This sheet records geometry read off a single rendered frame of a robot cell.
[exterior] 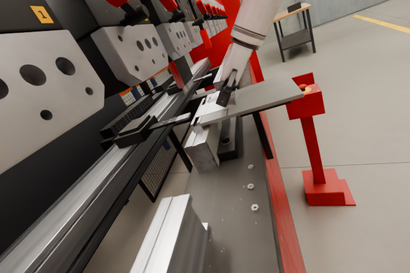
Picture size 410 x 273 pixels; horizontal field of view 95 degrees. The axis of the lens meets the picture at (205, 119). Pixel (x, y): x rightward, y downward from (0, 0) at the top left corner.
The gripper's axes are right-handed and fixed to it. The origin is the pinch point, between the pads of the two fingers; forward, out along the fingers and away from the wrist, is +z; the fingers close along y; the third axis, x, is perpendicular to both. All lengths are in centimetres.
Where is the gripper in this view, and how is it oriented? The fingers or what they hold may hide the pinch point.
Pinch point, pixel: (223, 95)
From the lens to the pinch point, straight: 56.3
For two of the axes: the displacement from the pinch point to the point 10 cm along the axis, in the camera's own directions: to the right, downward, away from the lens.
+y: -1.9, 4.8, -8.6
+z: -3.0, 8.1, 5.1
